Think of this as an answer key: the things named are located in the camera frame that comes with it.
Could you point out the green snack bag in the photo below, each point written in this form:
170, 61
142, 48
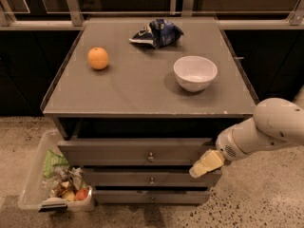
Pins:
52, 162

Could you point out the grey top drawer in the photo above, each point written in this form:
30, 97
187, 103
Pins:
134, 152

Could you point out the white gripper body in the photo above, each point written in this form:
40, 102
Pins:
226, 144

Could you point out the red apple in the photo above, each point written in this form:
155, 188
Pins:
82, 194

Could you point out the grey drawer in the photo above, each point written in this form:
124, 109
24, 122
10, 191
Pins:
134, 152
151, 196
118, 177

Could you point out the grey bottom drawer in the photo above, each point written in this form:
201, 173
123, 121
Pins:
151, 196

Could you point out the blue crumpled chip bag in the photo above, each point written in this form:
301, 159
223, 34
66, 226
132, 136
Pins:
158, 33

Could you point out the metal railing frame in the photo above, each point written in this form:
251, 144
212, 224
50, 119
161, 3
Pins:
34, 14

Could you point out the white ceramic bowl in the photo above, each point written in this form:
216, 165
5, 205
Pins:
195, 73

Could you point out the grey drawer cabinet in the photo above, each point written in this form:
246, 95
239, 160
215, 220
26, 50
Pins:
137, 95

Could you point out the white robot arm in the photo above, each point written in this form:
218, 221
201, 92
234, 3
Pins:
276, 123

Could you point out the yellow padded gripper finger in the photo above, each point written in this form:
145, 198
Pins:
209, 161

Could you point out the clear plastic bin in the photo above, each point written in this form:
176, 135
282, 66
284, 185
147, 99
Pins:
34, 195

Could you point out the grey middle drawer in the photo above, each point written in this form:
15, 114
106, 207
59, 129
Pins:
118, 177

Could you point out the orange fruit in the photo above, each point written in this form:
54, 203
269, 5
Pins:
97, 58

